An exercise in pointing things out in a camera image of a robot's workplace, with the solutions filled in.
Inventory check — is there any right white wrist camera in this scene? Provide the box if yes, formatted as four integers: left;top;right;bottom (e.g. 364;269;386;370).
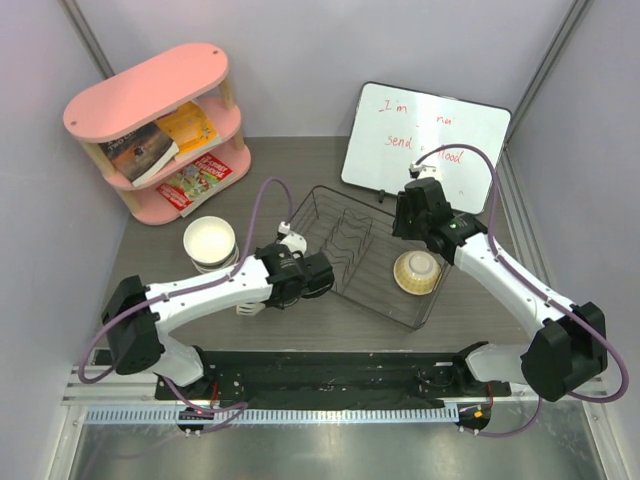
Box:
409;160;443;182

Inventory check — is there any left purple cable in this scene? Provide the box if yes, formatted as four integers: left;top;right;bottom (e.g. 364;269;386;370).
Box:
79;177;296;386

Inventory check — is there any yellow dotted bowl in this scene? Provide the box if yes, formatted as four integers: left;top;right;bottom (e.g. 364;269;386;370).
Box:
393;250;442;296

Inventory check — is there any white slotted cable duct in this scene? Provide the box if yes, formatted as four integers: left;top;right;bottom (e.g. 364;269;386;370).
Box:
84;403;459;425

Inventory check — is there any pink three-tier wooden shelf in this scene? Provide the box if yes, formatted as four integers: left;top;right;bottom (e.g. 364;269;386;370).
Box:
63;43;251;226

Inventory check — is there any teal plaid bowl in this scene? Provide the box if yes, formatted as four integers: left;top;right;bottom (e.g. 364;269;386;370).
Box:
191;246;240;271

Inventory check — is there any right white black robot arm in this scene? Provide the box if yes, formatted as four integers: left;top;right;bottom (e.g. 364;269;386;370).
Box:
392;178;608;401

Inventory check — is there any white whiteboard with red writing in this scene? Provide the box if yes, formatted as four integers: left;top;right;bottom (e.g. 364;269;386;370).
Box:
341;82;511;215

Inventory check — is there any purple cable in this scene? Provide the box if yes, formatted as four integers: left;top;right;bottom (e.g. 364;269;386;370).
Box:
409;144;630;436
79;177;296;386

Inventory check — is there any white ribbed bowl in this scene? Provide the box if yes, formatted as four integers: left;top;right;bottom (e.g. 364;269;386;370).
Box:
183;216;237;263

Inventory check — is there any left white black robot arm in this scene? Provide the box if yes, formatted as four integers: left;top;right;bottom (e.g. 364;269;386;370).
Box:
103;243;335;399

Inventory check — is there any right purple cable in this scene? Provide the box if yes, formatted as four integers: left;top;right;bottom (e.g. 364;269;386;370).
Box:
409;144;630;436

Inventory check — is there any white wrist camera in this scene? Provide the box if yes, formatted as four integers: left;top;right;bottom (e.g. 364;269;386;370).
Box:
409;160;443;182
276;221;307;255

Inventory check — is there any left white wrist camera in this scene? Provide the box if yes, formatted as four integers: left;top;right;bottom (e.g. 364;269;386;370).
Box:
276;221;307;255

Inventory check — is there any black wire dish rack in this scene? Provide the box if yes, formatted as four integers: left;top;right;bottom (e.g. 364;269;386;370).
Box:
291;185;450;330

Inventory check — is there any white bowl with blue stripes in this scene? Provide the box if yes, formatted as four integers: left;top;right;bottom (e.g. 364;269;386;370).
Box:
236;302;266;317

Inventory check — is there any beige flower bowl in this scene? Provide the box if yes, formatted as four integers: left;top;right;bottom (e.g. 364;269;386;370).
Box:
197;266;233;275

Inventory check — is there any dark cover book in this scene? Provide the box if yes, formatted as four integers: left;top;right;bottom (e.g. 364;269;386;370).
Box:
98;122;179;187

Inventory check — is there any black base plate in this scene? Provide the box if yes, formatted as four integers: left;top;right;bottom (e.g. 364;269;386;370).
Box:
183;351;511;411

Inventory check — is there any red colourful cover book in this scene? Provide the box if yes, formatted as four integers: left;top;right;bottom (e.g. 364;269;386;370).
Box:
156;153;235;217

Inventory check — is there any yellow cover book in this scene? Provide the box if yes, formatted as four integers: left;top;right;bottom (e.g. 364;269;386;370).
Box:
154;101;221;160

